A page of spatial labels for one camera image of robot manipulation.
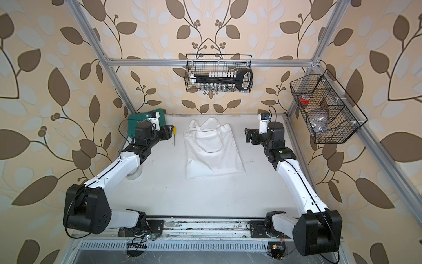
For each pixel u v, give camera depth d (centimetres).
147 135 66
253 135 71
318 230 38
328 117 74
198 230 75
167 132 76
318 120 73
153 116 72
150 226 74
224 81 85
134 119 113
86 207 42
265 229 73
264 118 68
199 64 91
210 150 99
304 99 87
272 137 59
